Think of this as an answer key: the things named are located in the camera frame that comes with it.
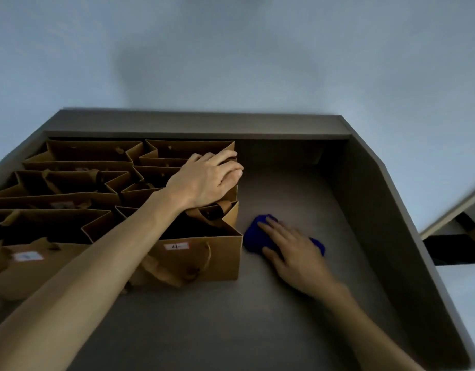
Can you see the person's right hand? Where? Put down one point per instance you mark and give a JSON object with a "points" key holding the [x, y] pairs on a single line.
{"points": [[303, 262]]}

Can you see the person's right middle finger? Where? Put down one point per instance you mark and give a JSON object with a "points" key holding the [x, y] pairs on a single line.
{"points": [[281, 226]]}

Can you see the person's left little finger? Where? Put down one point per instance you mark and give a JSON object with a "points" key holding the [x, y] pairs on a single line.
{"points": [[222, 156]]}

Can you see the gray desk enclosure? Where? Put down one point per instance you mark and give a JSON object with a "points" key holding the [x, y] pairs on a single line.
{"points": [[376, 197]]}

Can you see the group of brown paper bags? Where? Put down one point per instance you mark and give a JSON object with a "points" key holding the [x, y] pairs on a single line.
{"points": [[86, 197]]}

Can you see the person's left forearm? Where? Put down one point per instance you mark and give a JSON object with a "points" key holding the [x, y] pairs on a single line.
{"points": [[86, 282]]}

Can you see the person's right forearm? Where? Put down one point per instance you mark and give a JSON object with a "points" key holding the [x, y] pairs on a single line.
{"points": [[376, 332]]}

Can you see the white shelf board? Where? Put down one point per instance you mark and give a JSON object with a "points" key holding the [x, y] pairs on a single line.
{"points": [[449, 216]]}

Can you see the blue cloth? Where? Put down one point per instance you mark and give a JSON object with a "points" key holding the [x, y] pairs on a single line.
{"points": [[256, 239]]}

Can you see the person's left middle finger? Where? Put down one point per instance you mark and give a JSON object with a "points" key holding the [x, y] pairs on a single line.
{"points": [[235, 171]]}

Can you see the person's left hand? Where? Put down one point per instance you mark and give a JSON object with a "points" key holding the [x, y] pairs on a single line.
{"points": [[200, 181]]}

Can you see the person's right thumb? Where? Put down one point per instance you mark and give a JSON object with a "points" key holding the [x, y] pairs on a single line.
{"points": [[274, 256]]}

